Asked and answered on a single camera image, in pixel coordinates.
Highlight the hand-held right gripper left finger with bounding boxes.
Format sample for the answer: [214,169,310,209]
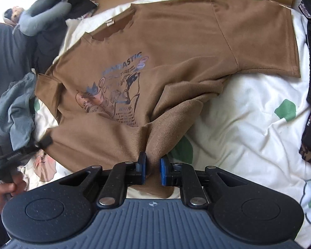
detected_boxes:
[58,152,147,209]

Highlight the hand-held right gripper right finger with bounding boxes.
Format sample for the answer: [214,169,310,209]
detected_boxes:
[159,156,249,209]

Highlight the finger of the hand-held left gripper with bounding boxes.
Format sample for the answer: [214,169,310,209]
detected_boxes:
[38,135,53,149]

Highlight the brown printed t-shirt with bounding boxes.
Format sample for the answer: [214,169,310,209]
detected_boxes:
[35,0,301,200]

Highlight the person's left hand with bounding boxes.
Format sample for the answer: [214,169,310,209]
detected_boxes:
[0,174,28,214]

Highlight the dark grey garment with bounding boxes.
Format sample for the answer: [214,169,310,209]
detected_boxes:
[0,22,40,146]

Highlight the cream printed bed sheet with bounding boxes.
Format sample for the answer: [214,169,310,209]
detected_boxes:
[32,0,311,247]

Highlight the crumpled black garment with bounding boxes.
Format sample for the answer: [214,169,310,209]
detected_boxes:
[35,0,99,73]

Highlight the grey neck pillow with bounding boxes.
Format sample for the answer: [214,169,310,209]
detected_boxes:
[16,0,72,37]

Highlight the small teddy bear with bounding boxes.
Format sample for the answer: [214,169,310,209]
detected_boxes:
[4,6,26,27]

